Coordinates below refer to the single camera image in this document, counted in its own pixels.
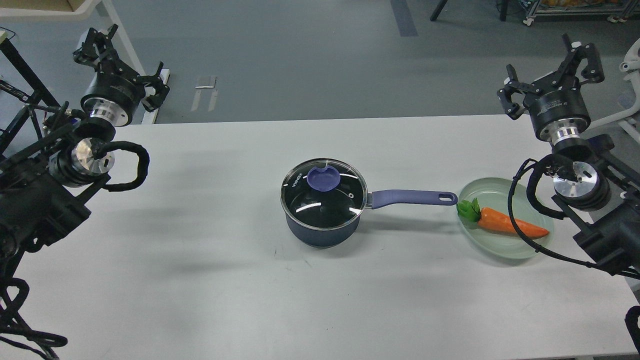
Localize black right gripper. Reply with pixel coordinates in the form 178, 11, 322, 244
497, 33, 605, 142

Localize pale green plate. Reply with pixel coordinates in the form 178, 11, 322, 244
456, 177, 554, 260

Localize blue saucepan with handle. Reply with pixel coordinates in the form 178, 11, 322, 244
279, 158, 458, 248

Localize black stand legs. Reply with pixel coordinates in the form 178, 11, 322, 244
429, 0, 518, 22

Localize metal wheeled rack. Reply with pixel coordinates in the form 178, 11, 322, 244
522, 0, 639, 27

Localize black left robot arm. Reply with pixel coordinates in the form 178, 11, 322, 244
0, 23, 170, 360

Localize white table frame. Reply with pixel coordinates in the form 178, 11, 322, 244
0, 0, 171, 125

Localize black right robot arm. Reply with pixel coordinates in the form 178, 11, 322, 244
496, 33, 640, 280

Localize glass pot lid blue knob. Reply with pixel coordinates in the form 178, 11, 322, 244
280, 158, 368, 231

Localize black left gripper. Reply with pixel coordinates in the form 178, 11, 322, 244
73, 23, 170, 126

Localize white chair base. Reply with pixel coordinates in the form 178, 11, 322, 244
585, 39, 640, 145

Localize orange toy carrot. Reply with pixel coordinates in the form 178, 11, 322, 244
455, 198, 550, 239

